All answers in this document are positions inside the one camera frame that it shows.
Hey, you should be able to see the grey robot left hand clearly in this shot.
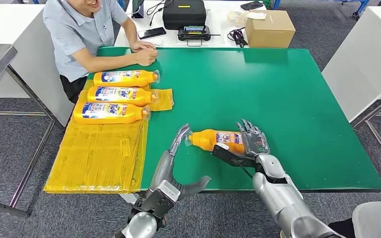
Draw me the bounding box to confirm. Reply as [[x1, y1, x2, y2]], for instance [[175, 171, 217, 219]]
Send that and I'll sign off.
[[148, 123, 212, 201]]

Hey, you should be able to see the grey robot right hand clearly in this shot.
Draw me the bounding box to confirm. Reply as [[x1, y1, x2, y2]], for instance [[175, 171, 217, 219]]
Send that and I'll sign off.
[[235, 119, 271, 158]]

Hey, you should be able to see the person's right hand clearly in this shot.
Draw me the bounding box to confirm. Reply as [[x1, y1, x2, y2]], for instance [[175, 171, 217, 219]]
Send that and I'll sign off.
[[134, 48, 158, 67]]

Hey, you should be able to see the person's left hand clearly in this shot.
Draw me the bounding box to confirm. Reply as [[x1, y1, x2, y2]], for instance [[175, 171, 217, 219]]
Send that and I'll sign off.
[[129, 40, 157, 52]]

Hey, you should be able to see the orange detergent bottle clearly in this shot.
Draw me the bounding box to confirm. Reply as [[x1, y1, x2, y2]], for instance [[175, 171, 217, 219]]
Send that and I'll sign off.
[[87, 86, 159, 107], [185, 128, 248, 155], [73, 102, 151, 125], [93, 69, 161, 88]]

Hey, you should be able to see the black smartphone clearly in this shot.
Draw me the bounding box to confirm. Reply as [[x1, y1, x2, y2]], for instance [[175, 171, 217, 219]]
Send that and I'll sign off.
[[137, 27, 167, 40], [240, 0, 265, 11]]

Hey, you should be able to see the black tablet stand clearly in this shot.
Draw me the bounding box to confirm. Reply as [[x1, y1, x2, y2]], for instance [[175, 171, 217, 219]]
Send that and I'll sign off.
[[131, 0, 145, 19]]

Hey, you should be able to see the white table leg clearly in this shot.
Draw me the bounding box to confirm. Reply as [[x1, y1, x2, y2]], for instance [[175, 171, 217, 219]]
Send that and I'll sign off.
[[119, 193, 138, 204]]

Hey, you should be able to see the black handheld controller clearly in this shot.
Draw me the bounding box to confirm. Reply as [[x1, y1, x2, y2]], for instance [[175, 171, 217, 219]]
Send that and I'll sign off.
[[178, 25, 222, 47]]

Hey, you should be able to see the black carrying case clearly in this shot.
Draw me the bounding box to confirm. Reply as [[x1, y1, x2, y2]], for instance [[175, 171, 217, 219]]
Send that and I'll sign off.
[[162, 0, 207, 31]]

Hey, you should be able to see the person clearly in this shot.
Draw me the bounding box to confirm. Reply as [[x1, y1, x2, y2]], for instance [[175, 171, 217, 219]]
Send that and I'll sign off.
[[42, 0, 158, 104], [327, 198, 381, 238]]

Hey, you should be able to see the white table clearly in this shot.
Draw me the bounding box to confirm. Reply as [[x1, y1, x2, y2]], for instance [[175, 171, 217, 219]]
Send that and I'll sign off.
[[0, 3, 75, 127], [321, 6, 381, 178], [114, 0, 272, 49]]

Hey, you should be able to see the clear plastic bag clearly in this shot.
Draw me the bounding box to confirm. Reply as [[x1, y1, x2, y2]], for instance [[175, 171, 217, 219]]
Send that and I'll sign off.
[[226, 10, 248, 26]]

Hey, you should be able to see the cardboard box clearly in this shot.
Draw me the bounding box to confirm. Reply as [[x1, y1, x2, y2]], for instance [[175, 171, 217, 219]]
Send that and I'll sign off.
[[245, 9, 296, 49]]

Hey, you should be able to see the white paper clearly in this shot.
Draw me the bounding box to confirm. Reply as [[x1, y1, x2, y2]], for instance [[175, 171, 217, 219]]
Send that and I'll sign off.
[[246, 11, 267, 20]]

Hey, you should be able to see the blue wheeled cart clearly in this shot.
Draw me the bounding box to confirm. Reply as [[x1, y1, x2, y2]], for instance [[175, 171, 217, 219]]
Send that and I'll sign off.
[[341, 0, 371, 19]]

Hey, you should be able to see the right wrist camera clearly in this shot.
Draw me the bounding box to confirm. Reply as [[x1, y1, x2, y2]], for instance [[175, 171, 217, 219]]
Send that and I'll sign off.
[[211, 143, 257, 168]]

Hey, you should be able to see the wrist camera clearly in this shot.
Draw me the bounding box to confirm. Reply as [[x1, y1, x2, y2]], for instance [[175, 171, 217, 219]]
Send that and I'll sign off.
[[128, 179, 182, 222], [211, 143, 257, 168]]

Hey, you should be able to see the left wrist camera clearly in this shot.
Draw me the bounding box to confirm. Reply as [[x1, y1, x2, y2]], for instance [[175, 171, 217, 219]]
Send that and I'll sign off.
[[128, 179, 182, 222]]

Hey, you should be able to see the coiled black cable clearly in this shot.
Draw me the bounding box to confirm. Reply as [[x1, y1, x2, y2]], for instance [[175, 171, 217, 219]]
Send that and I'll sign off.
[[226, 28, 249, 49]]

